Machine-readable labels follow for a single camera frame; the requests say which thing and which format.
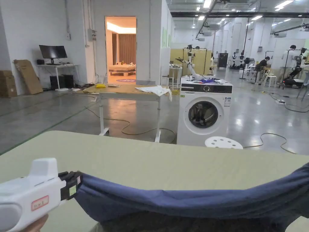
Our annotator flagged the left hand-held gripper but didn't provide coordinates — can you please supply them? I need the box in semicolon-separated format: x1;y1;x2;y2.
0;158;84;232

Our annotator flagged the dark blue shirt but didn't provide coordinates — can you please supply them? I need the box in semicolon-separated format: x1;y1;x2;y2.
73;162;309;232

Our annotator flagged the person's left hand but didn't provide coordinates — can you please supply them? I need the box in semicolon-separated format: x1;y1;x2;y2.
20;214;49;232

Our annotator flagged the bed with pale green sheet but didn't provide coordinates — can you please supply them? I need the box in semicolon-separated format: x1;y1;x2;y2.
0;130;309;232

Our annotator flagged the black computer tower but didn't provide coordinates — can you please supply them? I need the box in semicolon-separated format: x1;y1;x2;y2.
49;74;74;90

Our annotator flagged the wooden table with white cloth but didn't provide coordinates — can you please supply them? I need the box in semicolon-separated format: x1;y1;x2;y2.
83;84;173;143

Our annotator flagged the flat brown carton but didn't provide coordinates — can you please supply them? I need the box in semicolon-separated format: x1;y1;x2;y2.
13;59;44;95

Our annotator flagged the white desk with monitor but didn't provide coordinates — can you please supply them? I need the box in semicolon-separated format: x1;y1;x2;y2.
36;44;80;92

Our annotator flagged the stack of brown cartons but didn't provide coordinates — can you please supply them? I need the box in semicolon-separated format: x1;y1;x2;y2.
0;70;18;98

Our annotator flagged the white washing machine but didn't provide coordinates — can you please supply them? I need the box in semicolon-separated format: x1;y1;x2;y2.
177;76;234;147

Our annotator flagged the white round stool with holes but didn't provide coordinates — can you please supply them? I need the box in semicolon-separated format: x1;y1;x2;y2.
205;136;244;150

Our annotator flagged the black equipment cabinet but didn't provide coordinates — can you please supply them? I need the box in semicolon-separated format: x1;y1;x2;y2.
217;52;230;70

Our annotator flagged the white plastic stool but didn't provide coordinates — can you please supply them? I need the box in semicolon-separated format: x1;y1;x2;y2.
262;72;279;88

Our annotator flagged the black wheeled robot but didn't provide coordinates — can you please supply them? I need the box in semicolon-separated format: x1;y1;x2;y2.
282;48;309;89

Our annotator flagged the yellow floor cable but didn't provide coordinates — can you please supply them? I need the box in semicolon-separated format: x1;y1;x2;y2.
242;133;297;154
84;93;177;143

